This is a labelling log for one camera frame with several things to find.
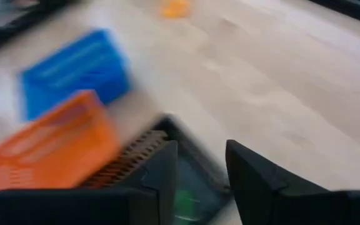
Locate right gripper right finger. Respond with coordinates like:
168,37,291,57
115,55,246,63
226,139,360,225

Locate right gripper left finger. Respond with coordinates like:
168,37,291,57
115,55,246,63
0,140,179,225

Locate green spring keychain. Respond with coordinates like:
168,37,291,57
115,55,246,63
172,187,201,223

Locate orange plastic basket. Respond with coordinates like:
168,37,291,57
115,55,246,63
0,89,121,195

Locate black plastic basket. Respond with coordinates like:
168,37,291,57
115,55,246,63
79,114,233,225

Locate blue plastic basket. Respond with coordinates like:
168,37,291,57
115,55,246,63
17,27,133,122

